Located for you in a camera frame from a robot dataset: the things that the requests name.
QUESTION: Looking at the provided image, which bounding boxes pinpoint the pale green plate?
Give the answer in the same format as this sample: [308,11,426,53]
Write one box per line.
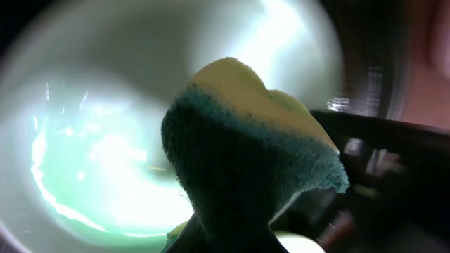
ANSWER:
[274,231,326,253]
[1,0,342,253]

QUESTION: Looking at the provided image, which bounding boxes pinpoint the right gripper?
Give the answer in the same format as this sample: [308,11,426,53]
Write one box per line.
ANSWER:
[274,111,449,253]

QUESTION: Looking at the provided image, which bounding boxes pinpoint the round black tray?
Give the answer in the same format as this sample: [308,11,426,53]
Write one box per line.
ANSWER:
[320,0,411,120]

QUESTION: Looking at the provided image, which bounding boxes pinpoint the pale green plate front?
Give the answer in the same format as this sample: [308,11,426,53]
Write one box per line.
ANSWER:
[274,231,326,253]

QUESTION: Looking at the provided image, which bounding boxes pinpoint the green yellow sponge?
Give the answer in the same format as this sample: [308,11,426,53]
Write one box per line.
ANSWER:
[161,57,349,253]

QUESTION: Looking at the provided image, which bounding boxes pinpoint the white plate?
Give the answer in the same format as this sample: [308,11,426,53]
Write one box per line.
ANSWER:
[428,0,449,80]

